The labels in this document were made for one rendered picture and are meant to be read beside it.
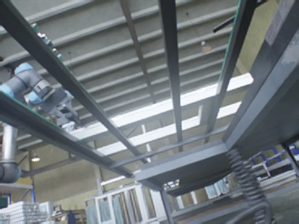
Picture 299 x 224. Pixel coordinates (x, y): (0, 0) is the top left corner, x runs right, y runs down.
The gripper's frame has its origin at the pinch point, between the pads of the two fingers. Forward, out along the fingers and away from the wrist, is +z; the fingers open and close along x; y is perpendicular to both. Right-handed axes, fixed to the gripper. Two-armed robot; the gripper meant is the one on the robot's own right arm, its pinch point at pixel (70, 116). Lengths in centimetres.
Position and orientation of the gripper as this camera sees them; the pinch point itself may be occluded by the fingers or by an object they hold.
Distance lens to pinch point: 111.7
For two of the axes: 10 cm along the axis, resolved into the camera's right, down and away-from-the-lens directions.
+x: -6.8, 7.0, -2.1
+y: -3.4, -0.5, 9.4
